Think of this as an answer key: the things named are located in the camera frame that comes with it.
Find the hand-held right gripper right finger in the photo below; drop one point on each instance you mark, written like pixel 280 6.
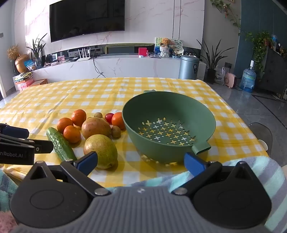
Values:
pixel 194 163

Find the green cucumber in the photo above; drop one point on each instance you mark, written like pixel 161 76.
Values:
pixel 59 143

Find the pink space heater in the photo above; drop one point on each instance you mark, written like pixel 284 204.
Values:
pixel 230 80

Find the orange mandarin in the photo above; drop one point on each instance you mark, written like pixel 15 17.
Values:
pixel 71 134
pixel 79 117
pixel 117 121
pixel 64 124

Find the long-leaf potted plant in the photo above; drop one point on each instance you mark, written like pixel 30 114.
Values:
pixel 210 74

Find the reddish yellow pear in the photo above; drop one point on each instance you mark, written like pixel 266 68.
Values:
pixel 96 127

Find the leafy pothos plant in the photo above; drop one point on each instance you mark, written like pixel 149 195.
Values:
pixel 260 44

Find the plant in glass vase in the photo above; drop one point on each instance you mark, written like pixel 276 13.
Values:
pixel 38 60

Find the red cherry tomato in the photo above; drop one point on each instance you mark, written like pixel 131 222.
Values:
pixel 109 117

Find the dark grey cabinet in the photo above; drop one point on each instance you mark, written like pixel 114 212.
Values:
pixel 274 69

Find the grey transparent chair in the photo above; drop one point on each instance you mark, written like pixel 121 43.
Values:
pixel 260 134

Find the round paper fan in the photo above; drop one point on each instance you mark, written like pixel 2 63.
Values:
pixel 177 44

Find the yellow checked tablecloth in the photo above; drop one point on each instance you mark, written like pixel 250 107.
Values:
pixel 89 94

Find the brown teddy bear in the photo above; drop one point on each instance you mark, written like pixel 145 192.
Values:
pixel 166 42

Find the red box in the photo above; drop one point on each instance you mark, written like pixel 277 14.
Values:
pixel 142 51

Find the green colander bowl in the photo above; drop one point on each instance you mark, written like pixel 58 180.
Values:
pixel 170 107

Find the blue water jug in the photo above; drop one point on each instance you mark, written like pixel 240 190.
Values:
pixel 247 78

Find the white router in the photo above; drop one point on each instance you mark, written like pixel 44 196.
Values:
pixel 84 58

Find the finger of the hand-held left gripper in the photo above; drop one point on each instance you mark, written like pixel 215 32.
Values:
pixel 43 146
pixel 16 132

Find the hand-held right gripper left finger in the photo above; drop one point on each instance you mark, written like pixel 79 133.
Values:
pixel 87 161

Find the yellow green pear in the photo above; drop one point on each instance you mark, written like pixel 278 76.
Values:
pixel 103 147

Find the dried flower bunch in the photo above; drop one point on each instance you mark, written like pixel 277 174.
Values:
pixel 13 51

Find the golden gourd ornament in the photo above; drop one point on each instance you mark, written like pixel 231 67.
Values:
pixel 22 63

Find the green picture card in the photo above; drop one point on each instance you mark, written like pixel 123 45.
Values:
pixel 158 42

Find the black wall television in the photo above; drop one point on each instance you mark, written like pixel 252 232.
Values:
pixel 87 20

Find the grey round trash can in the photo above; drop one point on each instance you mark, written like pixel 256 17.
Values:
pixel 188 67

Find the blue snack bag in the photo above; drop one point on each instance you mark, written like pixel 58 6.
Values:
pixel 30 65

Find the hanging vine plant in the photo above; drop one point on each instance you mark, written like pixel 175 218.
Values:
pixel 226 11

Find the orange cardboard box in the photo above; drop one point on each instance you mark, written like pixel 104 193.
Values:
pixel 40 83

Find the white plastic bag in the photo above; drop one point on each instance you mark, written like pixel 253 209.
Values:
pixel 220 77

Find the white marble tv console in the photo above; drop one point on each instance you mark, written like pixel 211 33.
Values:
pixel 134 67

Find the small brown kiwi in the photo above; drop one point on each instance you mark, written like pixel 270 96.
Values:
pixel 116 131
pixel 98 115

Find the striped teal towel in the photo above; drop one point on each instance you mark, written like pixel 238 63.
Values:
pixel 269 170

